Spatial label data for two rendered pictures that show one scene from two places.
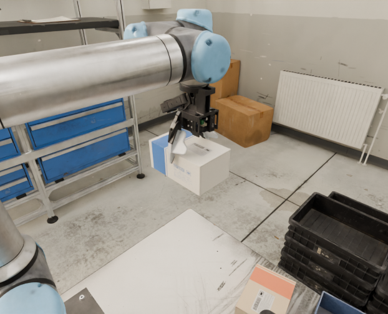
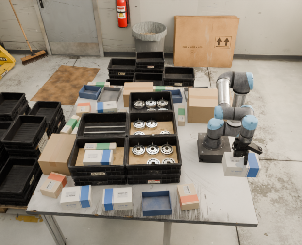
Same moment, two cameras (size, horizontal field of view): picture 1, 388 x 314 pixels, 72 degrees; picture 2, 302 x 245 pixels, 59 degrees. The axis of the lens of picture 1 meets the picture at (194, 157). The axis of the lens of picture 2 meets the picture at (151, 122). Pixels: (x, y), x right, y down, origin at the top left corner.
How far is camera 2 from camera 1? 178 cm
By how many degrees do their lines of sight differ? 99
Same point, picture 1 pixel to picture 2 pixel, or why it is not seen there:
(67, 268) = not seen: outside the picture
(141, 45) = (221, 97)
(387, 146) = not seen: outside the picture
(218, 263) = (214, 203)
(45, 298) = (216, 124)
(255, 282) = (193, 194)
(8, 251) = not seen: hidden behind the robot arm
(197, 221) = (244, 218)
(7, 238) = not seen: hidden behind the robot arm
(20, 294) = (221, 121)
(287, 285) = (183, 201)
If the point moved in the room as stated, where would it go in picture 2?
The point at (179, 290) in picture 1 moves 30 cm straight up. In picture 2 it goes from (215, 185) to (222, 159)
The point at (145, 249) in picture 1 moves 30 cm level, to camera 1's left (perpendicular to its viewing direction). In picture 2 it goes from (243, 189) to (265, 167)
